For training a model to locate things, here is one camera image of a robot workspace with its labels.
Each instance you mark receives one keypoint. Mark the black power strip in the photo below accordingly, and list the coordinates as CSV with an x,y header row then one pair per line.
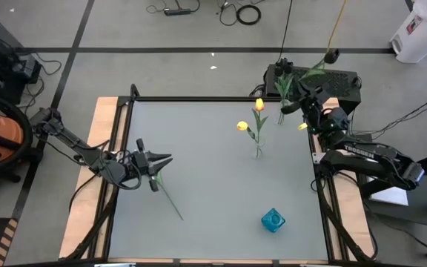
x,y
176,12

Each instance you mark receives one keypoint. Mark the plywood base board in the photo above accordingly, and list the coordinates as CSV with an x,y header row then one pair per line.
x,y
87,207

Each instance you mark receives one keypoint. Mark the blue glass vase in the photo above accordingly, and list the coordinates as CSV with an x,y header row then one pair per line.
x,y
273,220

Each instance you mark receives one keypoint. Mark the dark red artificial tulip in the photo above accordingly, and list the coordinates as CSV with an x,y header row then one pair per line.
x,y
172,204

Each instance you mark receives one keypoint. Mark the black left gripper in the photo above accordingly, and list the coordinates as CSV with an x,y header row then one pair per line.
x,y
139,167

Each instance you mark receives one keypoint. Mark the black aluminium table frame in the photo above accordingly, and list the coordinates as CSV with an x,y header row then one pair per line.
x,y
198,99

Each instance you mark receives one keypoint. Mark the clear glass vase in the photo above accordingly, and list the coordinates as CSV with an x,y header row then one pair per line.
x,y
287,111
255,153

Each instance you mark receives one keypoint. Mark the black perforated computer case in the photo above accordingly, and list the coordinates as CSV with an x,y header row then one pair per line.
x,y
343,81

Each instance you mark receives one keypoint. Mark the white edge bracket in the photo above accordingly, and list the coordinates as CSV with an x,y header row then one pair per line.
x,y
115,264

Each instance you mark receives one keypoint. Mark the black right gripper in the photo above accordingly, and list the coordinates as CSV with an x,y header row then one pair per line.
x,y
324,115

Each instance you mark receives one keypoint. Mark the yellow tape tag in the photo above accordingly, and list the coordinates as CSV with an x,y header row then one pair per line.
x,y
302,127

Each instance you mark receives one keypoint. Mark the yellow orange artificial tulip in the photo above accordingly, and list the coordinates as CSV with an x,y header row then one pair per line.
x,y
259,104

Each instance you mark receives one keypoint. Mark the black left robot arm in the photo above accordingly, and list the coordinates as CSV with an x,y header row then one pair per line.
x,y
69,139

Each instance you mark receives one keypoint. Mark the white paper sheet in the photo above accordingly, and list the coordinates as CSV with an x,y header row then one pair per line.
x,y
387,196

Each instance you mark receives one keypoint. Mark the metal mounting bracket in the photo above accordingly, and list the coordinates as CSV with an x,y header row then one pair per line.
x,y
318,157

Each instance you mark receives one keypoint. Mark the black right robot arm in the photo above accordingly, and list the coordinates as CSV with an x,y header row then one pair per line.
x,y
361,154

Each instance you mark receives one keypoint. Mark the white plastic bin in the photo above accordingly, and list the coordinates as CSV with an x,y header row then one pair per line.
x,y
421,33

